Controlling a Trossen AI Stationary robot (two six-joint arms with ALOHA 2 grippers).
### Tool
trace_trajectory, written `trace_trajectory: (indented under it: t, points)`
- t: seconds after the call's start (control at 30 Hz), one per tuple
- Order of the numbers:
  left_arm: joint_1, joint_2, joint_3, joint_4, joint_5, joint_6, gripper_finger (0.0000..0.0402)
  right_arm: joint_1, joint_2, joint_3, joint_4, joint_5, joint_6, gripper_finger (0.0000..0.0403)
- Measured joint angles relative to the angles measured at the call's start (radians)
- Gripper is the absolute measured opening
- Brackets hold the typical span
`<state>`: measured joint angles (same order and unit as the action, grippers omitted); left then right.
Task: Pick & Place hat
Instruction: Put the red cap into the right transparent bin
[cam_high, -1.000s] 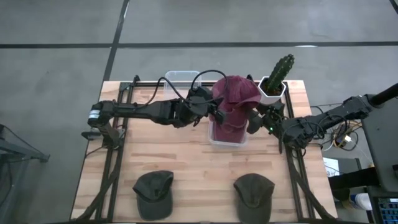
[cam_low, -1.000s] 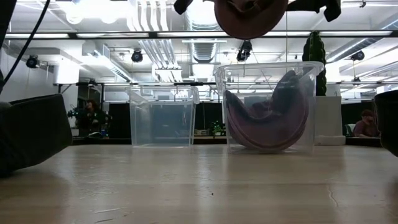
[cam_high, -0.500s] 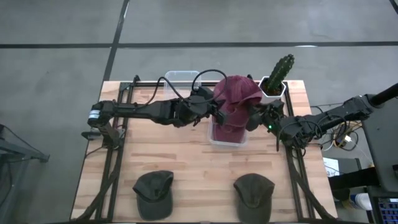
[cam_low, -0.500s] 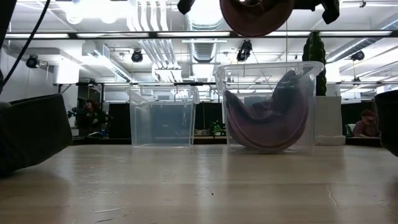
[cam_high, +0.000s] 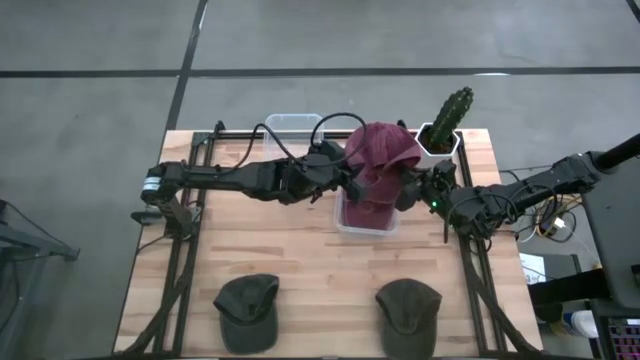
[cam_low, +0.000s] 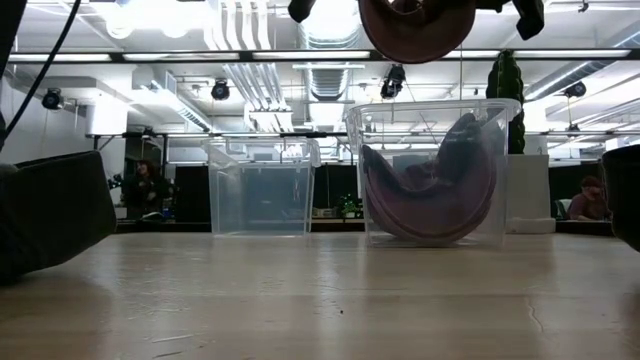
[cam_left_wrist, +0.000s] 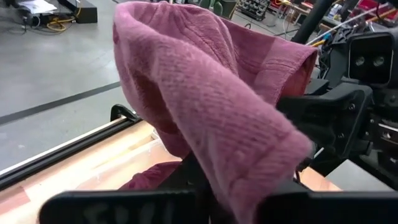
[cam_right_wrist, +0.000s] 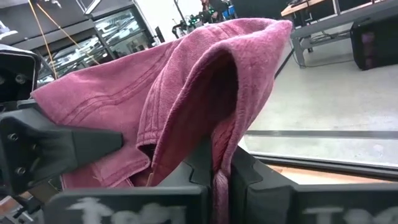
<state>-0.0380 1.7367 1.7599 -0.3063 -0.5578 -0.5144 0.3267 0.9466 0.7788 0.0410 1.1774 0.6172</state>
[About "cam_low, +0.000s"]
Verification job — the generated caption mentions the maroon baseball cap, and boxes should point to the maroon baseball cap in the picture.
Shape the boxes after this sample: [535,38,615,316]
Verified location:
[362,144,499,246]
[357,0,477,65]
[439,112,494,186]

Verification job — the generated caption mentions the green cactus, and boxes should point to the green cactus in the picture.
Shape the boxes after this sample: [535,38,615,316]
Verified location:
[485,48,526,155]

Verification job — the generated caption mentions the black ceiling spotlight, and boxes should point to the black ceiling spotlight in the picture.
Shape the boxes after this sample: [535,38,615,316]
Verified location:
[563,80,588,99]
[379,63,407,100]
[210,78,232,102]
[41,87,65,111]

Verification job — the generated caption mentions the white hexagonal plant pot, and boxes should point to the white hexagonal plant pot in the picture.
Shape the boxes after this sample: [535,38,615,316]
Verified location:
[505,152,557,235]

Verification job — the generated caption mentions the clear plastic storage bin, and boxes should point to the clear plastic storage bin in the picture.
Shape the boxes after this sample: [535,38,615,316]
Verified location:
[344,97,522,250]
[202,135,321,237]

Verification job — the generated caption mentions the person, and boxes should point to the person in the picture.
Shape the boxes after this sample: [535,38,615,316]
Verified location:
[121,158,174,221]
[567,174,612,222]

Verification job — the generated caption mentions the dark green baseball cap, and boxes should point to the dark green baseball cap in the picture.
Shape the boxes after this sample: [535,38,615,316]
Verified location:
[601,143,640,254]
[0,149,118,287]

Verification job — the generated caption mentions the small green plant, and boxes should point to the small green plant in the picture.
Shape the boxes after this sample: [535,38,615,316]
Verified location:
[335,193,365,220]

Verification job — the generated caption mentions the silver corrugated air duct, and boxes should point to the silver corrugated air duct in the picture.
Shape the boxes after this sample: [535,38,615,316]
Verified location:
[298,22,362,103]

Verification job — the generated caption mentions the black ceiling light rail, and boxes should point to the black ceiling light rail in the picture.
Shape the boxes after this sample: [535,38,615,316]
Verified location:
[0,48,640,64]

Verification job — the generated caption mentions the black aluminium table frame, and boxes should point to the black aluminium table frame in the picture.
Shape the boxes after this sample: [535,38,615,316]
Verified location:
[114,219,615,237]

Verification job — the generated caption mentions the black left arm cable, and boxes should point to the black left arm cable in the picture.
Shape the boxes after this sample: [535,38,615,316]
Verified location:
[3,0,83,137]

